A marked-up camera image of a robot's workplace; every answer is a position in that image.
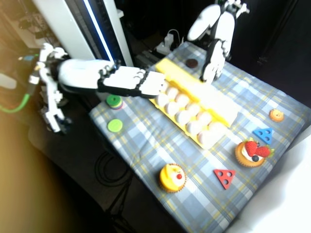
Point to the brown round disc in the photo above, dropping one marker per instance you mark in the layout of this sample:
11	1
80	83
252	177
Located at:
192	63

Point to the white power adapter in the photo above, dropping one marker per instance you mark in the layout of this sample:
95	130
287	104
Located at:
167	41

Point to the blue plaid cloth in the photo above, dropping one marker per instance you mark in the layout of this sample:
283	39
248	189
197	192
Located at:
170	155

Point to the blue triangle block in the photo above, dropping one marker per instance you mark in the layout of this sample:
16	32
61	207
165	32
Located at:
257	133

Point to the pink disc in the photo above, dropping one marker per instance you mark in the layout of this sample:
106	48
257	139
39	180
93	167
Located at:
120	106

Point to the yellow egg carton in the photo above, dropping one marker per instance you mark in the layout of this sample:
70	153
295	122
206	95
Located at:
213	102

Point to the red triangle block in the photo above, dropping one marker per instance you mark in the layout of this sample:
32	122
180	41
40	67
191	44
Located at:
225	177

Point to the white column with blue strip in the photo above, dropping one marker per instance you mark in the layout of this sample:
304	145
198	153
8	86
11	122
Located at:
73	29

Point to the flat green disc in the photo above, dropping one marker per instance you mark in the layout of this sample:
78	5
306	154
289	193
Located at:
114	126

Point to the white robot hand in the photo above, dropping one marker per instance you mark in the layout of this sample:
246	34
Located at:
227	29
82	75

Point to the white panel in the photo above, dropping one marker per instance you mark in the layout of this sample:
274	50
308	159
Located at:
286	194

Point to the grey power strip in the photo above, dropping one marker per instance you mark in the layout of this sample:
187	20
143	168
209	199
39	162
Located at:
145	57

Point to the toy strawberry tart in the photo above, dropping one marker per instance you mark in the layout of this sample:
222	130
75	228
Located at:
247	159

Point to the yellow toy cupcake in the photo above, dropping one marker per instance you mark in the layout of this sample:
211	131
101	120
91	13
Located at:
170	179

